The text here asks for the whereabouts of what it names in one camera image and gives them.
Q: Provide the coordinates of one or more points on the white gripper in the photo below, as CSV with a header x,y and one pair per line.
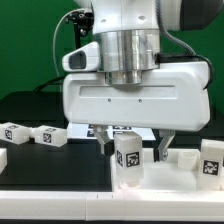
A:
x,y
172,97

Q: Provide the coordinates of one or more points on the white square tabletop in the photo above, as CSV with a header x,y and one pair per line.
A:
x,y
178,173

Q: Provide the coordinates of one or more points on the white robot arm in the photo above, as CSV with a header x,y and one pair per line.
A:
x,y
123,78

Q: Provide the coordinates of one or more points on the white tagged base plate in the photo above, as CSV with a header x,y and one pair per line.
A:
x,y
85,131

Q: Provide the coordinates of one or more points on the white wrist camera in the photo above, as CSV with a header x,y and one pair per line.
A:
x,y
85,58

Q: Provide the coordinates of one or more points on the white left fence rail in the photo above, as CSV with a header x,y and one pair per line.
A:
x,y
3,159

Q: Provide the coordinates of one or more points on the white fence rail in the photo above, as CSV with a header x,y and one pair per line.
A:
x,y
122,205
3,159

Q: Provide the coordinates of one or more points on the white front fence rail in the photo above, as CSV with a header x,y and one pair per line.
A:
x,y
122,205

